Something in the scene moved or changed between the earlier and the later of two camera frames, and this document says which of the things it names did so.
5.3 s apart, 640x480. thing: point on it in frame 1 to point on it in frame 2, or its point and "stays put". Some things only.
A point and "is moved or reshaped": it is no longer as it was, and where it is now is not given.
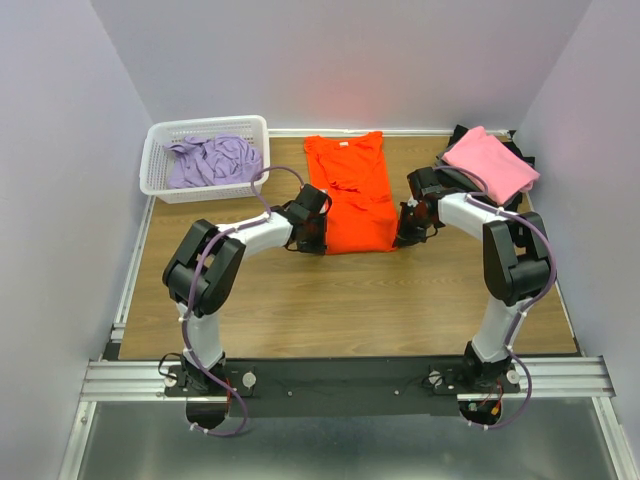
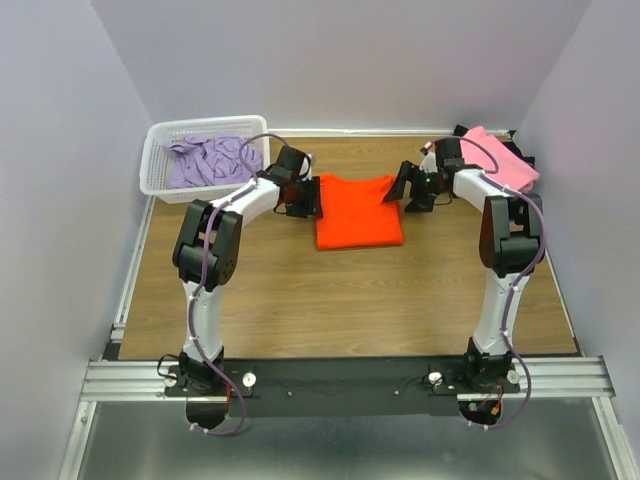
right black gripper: (406, 237) to (418, 203)
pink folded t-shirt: (505, 172) stays put
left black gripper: (319, 246) to (313, 203)
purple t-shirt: (222, 159) stays put
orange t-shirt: (352, 168) is moved or reshaped
